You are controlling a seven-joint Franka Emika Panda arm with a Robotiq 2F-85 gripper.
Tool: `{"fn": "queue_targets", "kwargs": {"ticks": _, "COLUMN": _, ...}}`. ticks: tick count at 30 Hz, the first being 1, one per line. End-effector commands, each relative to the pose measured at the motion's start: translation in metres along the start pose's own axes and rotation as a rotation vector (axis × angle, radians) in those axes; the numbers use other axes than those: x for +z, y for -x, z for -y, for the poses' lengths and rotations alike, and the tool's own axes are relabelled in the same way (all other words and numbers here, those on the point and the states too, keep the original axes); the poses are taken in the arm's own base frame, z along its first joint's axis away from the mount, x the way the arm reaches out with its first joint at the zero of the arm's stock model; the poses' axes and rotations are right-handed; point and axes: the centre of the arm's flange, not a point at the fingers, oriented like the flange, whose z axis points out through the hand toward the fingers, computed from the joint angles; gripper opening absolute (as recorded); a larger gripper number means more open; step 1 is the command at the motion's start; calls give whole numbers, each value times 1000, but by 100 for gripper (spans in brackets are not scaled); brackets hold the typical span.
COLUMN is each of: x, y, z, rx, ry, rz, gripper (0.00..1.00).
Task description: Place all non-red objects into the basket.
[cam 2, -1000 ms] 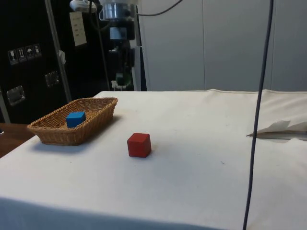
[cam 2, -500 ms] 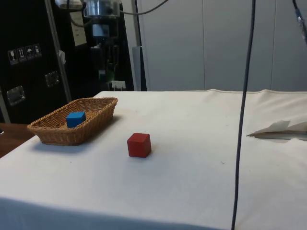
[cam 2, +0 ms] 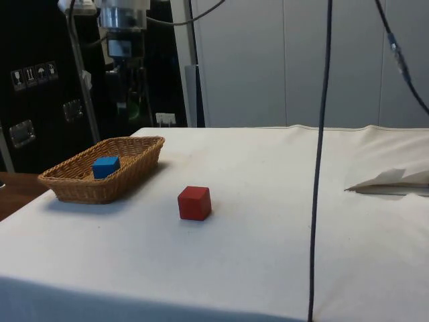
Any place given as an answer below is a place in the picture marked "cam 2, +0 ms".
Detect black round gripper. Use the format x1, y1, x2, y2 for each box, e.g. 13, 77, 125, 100
99, 7, 147, 66

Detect wicker basket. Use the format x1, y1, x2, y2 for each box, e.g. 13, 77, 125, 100
37, 135, 166, 205

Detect grey metal pole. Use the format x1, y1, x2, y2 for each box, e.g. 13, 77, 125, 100
65, 0, 101, 143

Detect black cabinet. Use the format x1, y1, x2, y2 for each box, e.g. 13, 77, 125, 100
0, 0, 189, 174

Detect blue cube block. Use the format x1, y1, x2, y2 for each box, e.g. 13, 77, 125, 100
91, 156, 121, 180

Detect pale lockers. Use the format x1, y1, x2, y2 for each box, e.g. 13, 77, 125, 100
173, 0, 429, 130

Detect red cube block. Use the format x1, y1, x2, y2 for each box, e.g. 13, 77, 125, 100
177, 185, 212, 222

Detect grey cable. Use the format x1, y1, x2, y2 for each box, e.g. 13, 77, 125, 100
145, 0, 225, 26

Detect black cable with connector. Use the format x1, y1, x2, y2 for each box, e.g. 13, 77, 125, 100
373, 0, 429, 116

